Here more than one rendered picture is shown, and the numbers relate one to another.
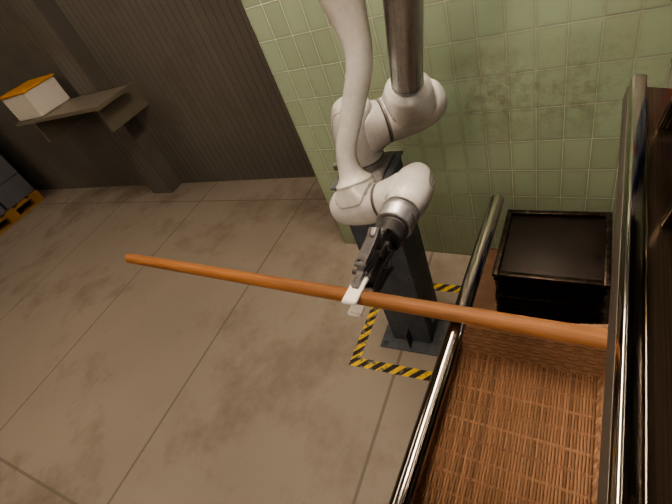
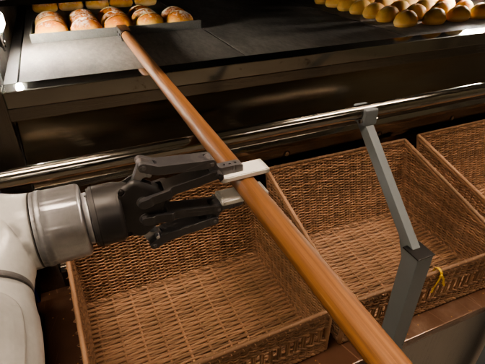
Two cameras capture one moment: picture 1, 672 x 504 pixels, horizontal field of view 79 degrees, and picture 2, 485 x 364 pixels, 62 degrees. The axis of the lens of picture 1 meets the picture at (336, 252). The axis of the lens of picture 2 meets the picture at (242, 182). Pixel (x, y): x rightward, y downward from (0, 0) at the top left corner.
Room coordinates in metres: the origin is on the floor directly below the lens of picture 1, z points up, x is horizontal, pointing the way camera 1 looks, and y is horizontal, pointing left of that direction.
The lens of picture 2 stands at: (1.00, 0.19, 1.49)
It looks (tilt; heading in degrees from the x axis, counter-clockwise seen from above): 33 degrees down; 204
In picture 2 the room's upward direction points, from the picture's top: straight up
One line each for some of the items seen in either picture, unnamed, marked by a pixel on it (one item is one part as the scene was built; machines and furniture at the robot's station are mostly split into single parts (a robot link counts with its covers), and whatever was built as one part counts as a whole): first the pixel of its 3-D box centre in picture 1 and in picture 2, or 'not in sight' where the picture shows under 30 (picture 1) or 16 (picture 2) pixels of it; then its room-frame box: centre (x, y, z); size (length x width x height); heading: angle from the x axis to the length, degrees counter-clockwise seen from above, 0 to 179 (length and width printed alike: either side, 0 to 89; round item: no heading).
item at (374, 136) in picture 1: (356, 128); not in sight; (1.30, -0.24, 1.17); 0.18 x 0.16 x 0.22; 85
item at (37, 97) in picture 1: (35, 98); not in sight; (4.35, 1.89, 1.25); 0.42 x 0.35 x 0.24; 51
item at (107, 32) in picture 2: not in sight; (113, 20); (-0.24, -0.87, 1.20); 0.55 x 0.36 x 0.03; 137
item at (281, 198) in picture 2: not in sight; (377, 224); (-0.06, 0.17, 0.72); 0.56 x 0.49 x 0.28; 136
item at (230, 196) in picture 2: (360, 301); (242, 193); (0.57, 0.00, 1.17); 0.07 x 0.03 x 0.01; 137
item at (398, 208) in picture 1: (396, 220); (65, 223); (0.74, -0.16, 1.19); 0.09 x 0.06 x 0.09; 47
